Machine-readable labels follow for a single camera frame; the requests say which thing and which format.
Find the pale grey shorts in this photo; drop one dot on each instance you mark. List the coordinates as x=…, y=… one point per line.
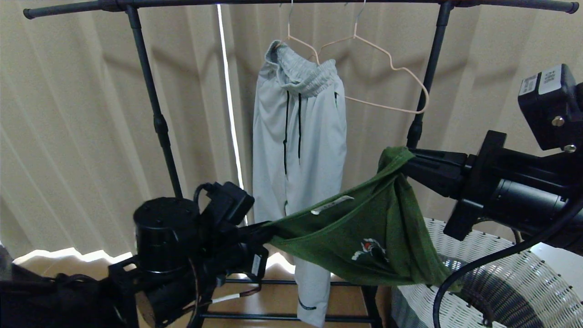
x=309, y=159

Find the black clothes rack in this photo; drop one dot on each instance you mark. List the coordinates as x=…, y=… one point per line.
x=150, y=91

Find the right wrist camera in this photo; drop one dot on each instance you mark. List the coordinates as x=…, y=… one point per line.
x=551, y=109

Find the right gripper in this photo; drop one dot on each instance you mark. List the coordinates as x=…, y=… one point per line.
x=519, y=196

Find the pink clothes hanger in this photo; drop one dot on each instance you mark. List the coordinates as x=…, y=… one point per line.
x=303, y=44
x=401, y=68

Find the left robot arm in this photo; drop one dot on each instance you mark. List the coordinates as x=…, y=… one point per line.
x=164, y=232

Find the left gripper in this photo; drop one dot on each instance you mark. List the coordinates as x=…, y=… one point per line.
x=241, y=255

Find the green garment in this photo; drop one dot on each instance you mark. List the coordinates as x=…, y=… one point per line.
x=364, y=228

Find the beige curtain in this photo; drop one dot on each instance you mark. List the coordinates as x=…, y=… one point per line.
x=68, y=136

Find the white laundry basket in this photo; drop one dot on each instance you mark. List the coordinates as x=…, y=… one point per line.
x=524, y=291

